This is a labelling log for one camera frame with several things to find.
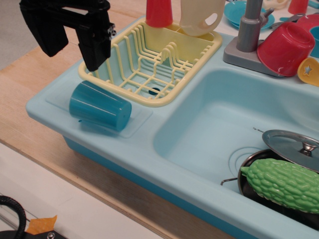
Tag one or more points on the red plastic pot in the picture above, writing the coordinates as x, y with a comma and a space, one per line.
285, 48

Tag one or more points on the teal plastic plate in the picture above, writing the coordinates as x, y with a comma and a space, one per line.
235, 10

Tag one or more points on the steel pot lid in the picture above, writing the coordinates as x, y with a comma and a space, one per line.
295, 148

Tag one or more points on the red cup in rack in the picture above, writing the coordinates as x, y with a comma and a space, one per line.
159, 13

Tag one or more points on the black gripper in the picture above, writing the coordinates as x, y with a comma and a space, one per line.
94, 29

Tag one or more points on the teal plastic cup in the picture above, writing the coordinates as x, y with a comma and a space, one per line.
96, 105

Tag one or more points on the grey toy faucet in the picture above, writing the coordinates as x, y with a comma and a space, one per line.
242, 50

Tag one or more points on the light blue toy sink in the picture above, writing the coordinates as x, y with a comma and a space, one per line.
190, 150

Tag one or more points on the teal bowl right edge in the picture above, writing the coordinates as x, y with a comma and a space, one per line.
315, 33

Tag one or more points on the red cup top right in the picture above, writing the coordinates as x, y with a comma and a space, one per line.
298, 6

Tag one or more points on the yellow dish rack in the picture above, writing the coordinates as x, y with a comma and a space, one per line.
151, 66

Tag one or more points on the green bitter melon toy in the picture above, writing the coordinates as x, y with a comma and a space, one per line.
284, 183

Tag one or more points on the yellow star spoon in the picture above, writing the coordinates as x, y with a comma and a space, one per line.
308, 71

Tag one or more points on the grey toy utensil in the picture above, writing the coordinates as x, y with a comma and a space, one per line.
293, 18

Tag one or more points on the orange tape piece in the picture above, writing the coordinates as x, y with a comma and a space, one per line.
42, 225

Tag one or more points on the steel pot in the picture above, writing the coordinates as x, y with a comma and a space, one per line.
308, 219

